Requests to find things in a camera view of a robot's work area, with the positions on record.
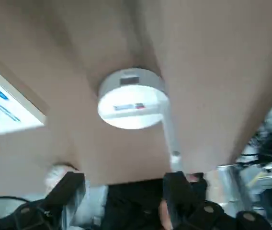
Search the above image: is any white foldable desk lamp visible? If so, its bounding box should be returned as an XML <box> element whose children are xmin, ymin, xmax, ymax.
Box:
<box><xmin>97</xmin><ymin>67</ymin><xmax>187</xmax><ymax>174</ymax></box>

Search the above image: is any aluminium frame post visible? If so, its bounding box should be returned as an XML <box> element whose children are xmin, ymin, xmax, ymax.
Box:
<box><xmin>217</xmin><ymin>165</ymin><xmax>254</xmax><ymax>230</ymax></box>

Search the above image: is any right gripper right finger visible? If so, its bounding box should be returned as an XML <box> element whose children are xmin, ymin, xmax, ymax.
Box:
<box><xmin>162</xmin><ymin>171</ymin><xmax>272</xmax><ymax>230</ymax></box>

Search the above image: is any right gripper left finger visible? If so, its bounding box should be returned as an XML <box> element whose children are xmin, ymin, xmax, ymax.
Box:
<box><xmin>0</xmin><ymin>171</ymin><xmax>86</xmax><ymax>230</ymax></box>

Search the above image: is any white blue book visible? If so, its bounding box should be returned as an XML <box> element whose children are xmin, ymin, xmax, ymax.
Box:
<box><xmin>0</xmin><ymin>61</ymin><xmax>47</xmax><ymax>138</ymax></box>

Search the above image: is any pink plush pig toy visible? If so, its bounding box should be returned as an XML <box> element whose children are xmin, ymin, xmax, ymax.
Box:
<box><xmin>44</xmin><ymin>162</ymin><xmax>80</xmax><ymax>192</ymax></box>

